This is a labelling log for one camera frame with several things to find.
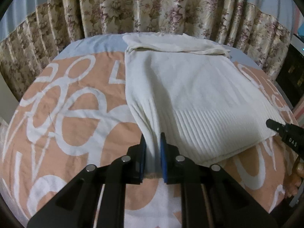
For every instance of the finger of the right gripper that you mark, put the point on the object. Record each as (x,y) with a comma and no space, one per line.
(279,128)

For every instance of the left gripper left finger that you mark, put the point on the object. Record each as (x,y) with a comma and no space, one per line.
(96,196)

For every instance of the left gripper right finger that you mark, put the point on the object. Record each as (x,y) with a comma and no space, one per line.
(210,197)

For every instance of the white knit sweater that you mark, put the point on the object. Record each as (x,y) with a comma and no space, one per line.
(189,90)

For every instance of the person's right hand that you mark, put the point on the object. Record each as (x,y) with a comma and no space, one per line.
(293,181)

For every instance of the dark furniture at right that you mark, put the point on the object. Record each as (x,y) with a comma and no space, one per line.
(290,78)

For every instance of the orange white patterned bed cover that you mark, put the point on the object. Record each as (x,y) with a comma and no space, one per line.
(76,114)

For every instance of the floral curtain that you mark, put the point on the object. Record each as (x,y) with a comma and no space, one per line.
(34,32)

